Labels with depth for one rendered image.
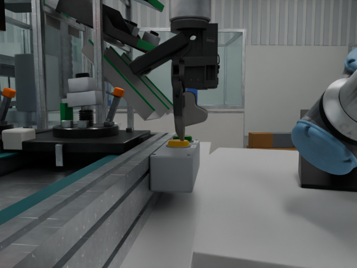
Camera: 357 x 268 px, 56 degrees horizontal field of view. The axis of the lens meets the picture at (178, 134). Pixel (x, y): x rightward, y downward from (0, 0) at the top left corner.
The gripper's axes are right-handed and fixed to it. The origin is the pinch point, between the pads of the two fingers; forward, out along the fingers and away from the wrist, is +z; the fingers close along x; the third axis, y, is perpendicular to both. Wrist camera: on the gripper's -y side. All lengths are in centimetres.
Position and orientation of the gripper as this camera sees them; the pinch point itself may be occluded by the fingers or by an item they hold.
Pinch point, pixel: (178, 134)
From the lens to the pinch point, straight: 62.9
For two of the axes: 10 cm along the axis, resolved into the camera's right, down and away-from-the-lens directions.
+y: 9.9, 0.1, -1.2
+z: 0.0, 9.9, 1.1
